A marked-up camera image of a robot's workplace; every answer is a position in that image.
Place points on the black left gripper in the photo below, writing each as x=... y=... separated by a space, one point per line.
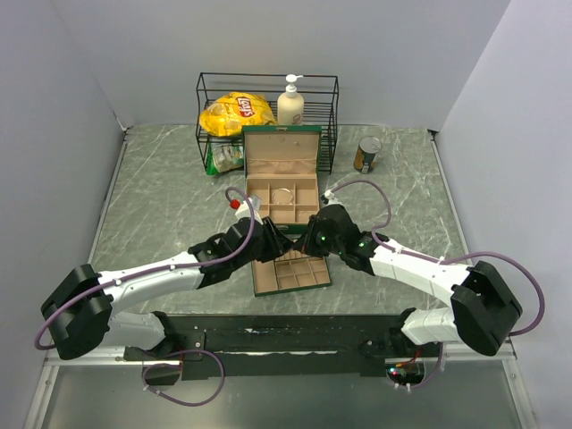
x=278 y=244

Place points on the green snack bag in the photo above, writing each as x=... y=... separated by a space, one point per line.
x=224 y=157

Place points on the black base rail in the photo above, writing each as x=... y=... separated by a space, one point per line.
x=253 y=345

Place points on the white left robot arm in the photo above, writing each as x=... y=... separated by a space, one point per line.
x=88 y=309

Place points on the cream lotion pump bottle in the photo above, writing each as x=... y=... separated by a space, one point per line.
x=290 y=104

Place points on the green jewelry box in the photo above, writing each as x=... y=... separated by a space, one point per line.
x=281 y=166

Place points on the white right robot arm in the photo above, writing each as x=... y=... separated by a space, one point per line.
x=478 y=309

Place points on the black wire rack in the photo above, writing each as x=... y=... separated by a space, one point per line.
x=320 y=93

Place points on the yellow chips bag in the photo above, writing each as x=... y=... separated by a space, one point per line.
x=227 y=115

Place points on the green jewelry tray insert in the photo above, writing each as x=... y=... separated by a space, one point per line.
x=294 y=271

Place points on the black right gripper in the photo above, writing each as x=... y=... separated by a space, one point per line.
x=311 y=248

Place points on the yellow food can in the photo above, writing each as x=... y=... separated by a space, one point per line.
x=368 y=150

